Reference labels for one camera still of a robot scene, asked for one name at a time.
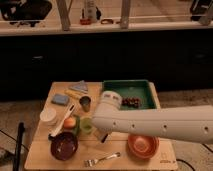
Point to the wooden black whiteboard eraser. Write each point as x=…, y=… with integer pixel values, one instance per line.
x=101, y=136

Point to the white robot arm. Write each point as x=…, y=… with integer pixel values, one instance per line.
x=192, y=124

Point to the orange bowl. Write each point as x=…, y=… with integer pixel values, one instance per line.
x=143, y=147

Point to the purple bowl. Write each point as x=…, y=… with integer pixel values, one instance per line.
x=64, y=146

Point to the grey triangular wedge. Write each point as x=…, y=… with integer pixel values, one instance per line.
x=80, y=86

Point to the bunch of dark grapes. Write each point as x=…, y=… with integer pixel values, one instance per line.
x=131, y=102

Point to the green plastic tray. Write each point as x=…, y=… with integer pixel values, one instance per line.
x=132, y=89

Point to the small green cup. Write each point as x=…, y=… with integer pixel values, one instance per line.
x=86, y=125

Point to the blue sponge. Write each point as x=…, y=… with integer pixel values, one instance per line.
x=60, y=99

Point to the orange peach fruit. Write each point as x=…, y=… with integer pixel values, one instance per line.
x=69, y=123

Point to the stack of white plates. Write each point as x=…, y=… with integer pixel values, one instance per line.
x=48, y=116

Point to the red round object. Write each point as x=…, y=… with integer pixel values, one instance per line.
x=84, y=21

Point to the silver metal fork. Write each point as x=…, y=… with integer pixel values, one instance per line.
x=92, y=162

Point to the white bottle on shelf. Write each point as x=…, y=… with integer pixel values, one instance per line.
x=90, y=10

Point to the black pole stand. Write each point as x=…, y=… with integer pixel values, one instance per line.
x=16, y=160

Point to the black bag on shelf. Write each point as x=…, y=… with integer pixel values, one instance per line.
x=30, y=12

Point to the white spatula black handle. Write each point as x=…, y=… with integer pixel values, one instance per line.
x=58, y=128

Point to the brown ring object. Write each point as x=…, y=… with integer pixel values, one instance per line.
x=107, y=21

